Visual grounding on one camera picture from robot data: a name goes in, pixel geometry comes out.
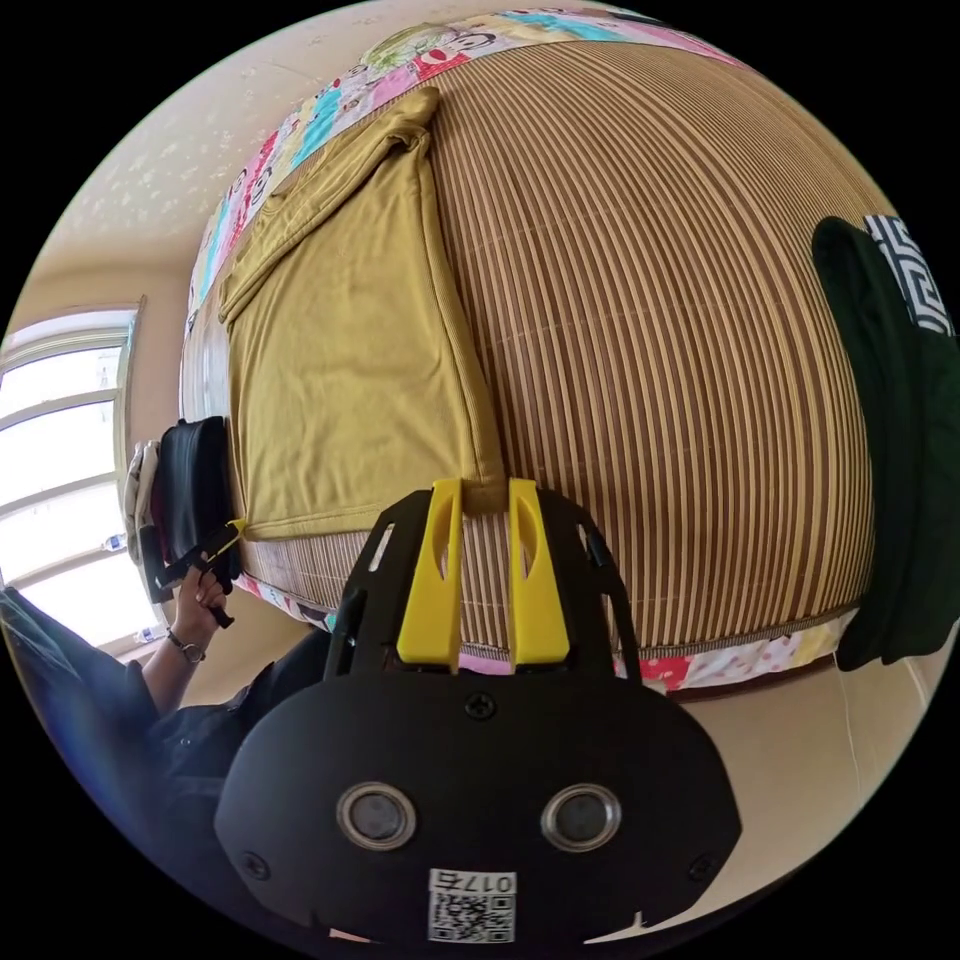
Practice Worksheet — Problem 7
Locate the yellow long sleeve shirt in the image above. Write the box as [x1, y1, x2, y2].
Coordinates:
[217, 85, 513, 544]

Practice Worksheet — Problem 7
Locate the pile of clothes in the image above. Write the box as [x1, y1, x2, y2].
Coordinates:
[811, 214, 960, 673]

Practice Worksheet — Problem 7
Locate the window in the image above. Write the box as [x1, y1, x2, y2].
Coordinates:
[0, 305, 144, 655]

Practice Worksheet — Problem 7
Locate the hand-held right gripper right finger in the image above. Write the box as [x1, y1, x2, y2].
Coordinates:
[508, 478, 571, 669]

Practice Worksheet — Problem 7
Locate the person's body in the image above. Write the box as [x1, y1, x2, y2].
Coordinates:
[0, 586, 335, 960]

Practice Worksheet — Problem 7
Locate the white cloth bag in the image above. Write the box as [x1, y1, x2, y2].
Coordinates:
[122, 440, 163, 565]

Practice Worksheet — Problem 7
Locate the bed with woven mat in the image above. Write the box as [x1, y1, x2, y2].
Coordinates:
[179, 5, 888, 700]

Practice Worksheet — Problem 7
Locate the black bag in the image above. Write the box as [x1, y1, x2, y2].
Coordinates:
[149, 416, 235, 573]

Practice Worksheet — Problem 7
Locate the person's left hand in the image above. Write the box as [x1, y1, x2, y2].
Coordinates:
[170, 562, 234, 648]

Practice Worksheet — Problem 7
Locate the person's left forearm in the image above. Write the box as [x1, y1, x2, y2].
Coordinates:
[140, 629, 207, 714]

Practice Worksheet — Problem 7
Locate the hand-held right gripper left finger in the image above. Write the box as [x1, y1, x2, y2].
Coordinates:
[396, 479, 464, 669]

